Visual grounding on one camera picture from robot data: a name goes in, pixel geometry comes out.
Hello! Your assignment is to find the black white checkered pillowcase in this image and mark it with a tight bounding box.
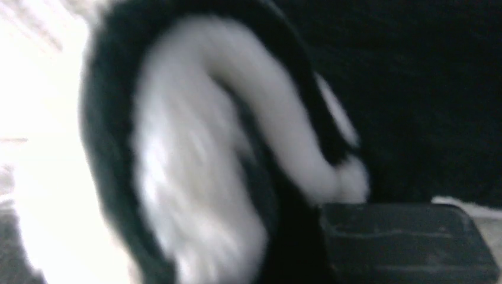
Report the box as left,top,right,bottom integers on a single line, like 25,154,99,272
79,1,501,283

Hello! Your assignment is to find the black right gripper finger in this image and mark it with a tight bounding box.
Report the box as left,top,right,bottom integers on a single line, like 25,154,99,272
320,204,500,283

